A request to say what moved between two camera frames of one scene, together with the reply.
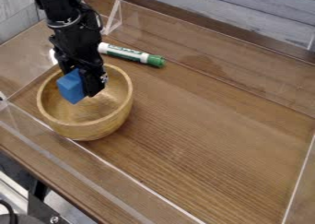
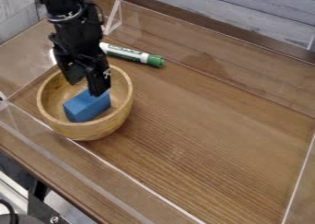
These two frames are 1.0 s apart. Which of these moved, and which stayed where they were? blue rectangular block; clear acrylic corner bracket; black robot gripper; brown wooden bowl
Moved: blue rectangular block
Stayed: clear acrylic corner bracket; brown wooden bowl; black robot gripper
